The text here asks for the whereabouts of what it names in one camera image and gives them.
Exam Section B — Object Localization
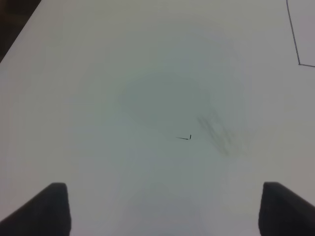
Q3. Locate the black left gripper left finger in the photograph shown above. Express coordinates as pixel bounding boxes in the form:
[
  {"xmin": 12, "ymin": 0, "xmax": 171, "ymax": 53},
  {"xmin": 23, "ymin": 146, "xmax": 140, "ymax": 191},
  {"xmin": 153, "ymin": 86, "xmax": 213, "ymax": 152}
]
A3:
[{"xmin": 0, "ymin": 182, "xmax": 71, "ymax": 236}]

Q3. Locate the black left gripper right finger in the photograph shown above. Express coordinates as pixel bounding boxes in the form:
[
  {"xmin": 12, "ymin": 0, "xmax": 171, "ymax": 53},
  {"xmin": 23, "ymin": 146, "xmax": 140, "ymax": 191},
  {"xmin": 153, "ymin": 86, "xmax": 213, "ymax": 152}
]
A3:
[{"xmin": 258, "ymin": 182, "xmax": 315, "ymax": 236}]

